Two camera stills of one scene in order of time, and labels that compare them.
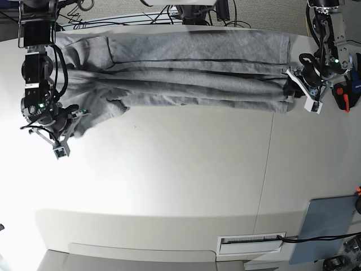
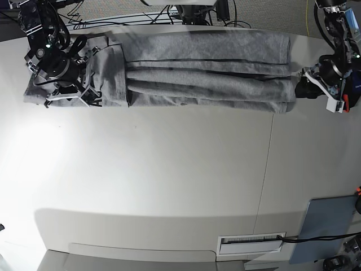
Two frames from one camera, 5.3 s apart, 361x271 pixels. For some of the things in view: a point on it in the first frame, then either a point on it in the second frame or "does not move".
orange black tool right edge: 358,200 does not move
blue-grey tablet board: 324,217 does not move
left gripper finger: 72,124 to 94,51
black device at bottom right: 339,263 does not move
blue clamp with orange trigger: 348,94 does not move
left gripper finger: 35,130 to 60,96
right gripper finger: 299,82 to 314,78
